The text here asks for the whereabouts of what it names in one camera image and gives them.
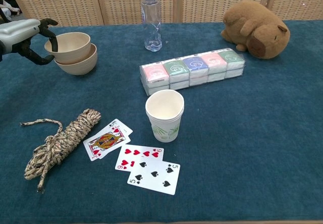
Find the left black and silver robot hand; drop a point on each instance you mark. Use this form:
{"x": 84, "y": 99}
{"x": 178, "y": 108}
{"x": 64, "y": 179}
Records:
{"x": 17, "y": 36}

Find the off-white bowl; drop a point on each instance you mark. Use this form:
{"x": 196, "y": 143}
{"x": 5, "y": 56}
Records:
{"x": 78, "y": 66}
{"x": 73, "y": 45}

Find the white paper cup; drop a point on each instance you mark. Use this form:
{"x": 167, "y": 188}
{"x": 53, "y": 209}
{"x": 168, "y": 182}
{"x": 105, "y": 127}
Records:
{"x": 165, "y": 128}

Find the clear plastic water bottle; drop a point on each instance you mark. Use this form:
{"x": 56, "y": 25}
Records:
{"x": 151, "y": 19}

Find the jack of hearts playing card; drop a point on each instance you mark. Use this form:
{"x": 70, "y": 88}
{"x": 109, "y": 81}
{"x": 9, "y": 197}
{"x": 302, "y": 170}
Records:
{"x": 106, "y": 143}

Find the playing card under jack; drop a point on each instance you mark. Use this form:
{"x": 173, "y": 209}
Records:
{"x": 123, "y": 129}

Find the six of hearts playing card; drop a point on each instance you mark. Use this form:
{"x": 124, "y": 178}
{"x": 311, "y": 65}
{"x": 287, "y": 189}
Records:
{"x": 138, "y": 153}

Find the multipack of pocket tissues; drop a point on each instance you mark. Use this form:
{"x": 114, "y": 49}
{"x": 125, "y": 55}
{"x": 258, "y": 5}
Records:
{"x": 191, "y": 70}

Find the five of spades playing card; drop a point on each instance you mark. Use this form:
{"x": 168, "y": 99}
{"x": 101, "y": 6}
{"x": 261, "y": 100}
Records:
{"x": 156, "y": 177}

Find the brown capybara plush toy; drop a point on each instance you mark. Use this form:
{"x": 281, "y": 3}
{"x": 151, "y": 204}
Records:
{"x": 255, "y": 29}

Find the blue table cloth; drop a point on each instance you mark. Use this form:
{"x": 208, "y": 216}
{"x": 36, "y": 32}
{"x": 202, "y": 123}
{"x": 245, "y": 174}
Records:
{"x": 239, "y": 133}

